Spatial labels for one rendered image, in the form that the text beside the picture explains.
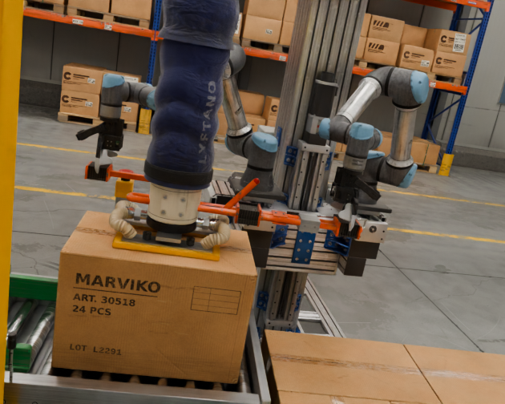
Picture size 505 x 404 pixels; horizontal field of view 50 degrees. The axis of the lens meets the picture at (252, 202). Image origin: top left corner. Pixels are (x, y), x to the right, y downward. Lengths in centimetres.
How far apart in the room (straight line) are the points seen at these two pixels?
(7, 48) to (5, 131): 19
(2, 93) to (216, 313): 89
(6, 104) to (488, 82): 1127
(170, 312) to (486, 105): 1089
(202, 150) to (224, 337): 60
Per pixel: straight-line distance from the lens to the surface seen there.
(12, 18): 134
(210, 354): 181
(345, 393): 199
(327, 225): 186
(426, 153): 1017
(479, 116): 1216
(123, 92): 202
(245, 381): 190
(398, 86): 220
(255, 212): 178
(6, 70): 135
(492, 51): 1210
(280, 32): 910
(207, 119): 168
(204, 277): 168
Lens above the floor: 162
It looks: 16 degrees down
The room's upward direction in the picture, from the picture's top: 10 degrees clockwise
